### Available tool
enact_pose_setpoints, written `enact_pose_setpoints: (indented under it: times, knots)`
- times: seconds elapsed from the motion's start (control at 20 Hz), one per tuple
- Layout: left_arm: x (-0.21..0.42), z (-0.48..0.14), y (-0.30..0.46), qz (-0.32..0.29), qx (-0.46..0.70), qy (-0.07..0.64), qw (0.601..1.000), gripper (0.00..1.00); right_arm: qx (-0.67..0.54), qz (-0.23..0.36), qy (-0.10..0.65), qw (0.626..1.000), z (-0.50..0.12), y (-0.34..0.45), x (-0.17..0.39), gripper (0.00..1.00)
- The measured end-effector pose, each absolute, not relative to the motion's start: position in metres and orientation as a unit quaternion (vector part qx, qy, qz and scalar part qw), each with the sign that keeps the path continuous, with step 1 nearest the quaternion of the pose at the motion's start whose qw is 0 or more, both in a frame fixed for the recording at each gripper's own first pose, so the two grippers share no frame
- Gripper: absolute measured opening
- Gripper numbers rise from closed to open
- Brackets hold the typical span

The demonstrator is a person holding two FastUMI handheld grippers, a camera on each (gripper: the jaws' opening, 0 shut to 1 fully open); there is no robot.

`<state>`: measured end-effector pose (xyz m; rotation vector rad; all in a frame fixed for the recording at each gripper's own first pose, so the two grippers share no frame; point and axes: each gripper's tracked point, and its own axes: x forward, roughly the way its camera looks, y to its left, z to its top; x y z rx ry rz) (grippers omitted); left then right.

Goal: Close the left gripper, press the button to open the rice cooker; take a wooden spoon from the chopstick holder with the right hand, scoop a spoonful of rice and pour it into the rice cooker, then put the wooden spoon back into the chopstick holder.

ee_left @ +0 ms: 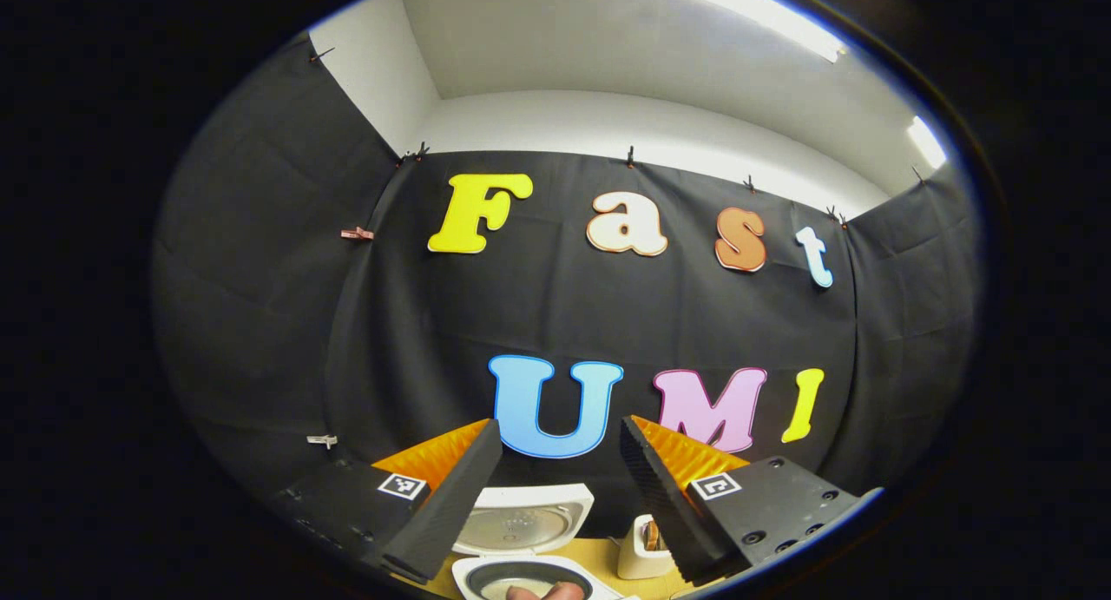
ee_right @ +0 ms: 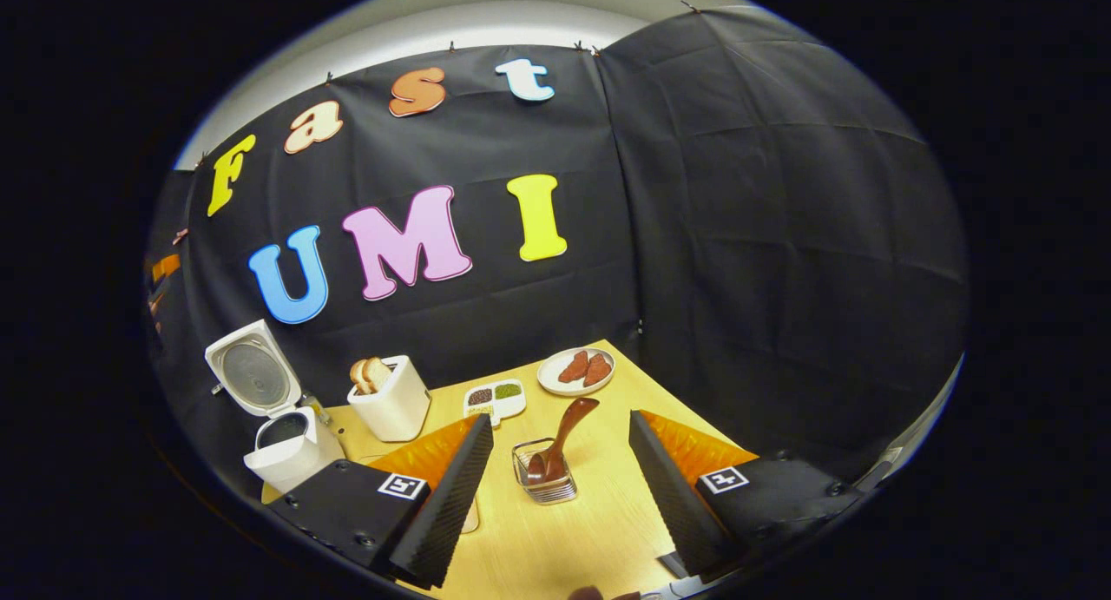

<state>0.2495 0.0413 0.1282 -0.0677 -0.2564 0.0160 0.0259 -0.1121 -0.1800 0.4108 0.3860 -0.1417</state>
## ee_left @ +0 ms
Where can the white cloth clip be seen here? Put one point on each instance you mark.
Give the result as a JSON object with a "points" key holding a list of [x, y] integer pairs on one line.
{"points": [[322, 441]]}

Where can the white rice cooker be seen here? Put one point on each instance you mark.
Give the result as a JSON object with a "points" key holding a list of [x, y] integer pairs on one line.
{"points": [[529, 522]]}

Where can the black backdrop cloth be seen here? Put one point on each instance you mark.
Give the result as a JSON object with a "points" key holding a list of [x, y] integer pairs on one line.
{"points": [[260, 279]]}

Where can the small ceiling light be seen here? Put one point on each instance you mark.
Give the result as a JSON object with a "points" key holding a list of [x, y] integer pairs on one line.
{"points": [[926, 141]]}

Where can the long ceiling light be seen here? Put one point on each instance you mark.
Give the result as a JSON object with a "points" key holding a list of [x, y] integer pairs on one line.
{"points": [[764, 18]]}

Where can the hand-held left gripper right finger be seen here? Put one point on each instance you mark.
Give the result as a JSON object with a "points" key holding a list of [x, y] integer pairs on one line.
{"points": [[664, 506]]}

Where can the white toaster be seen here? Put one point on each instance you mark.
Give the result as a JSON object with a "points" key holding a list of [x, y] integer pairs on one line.
{"points": [[632, 558]]}

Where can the pink cloth clip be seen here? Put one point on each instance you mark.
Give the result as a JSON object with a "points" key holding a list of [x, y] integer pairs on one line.
{"points": [[357, 234]]}

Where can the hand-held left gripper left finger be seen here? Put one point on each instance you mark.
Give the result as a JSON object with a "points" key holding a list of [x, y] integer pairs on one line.
{"points": [[456, 504]]}

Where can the toasted bread slice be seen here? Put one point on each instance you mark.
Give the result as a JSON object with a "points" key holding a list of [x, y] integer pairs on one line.
{"points": [[652, 537]]}

